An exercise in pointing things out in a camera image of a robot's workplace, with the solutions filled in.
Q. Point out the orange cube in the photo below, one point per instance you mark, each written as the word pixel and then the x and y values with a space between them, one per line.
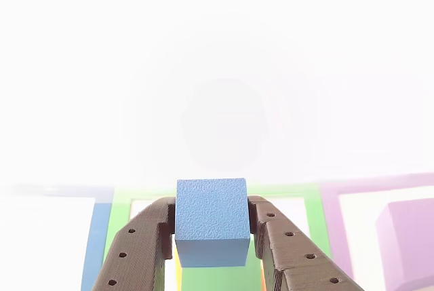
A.
pixel 178 274

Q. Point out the green cube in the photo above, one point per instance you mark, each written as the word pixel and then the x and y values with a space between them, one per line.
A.
pixel 220 279

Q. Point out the small blue cube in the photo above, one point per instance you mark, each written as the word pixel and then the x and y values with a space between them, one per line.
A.
pixel 212 209

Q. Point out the large purple cube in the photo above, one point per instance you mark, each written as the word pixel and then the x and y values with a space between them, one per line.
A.
pixel 410 240

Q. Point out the blue tape square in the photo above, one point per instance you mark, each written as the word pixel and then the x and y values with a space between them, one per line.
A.
pixel 96 230

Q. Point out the green tape square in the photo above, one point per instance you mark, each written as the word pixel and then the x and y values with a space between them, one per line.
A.
pixel 315 213

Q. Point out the purple tape square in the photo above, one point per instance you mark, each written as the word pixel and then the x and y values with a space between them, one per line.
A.
pixel 330 216

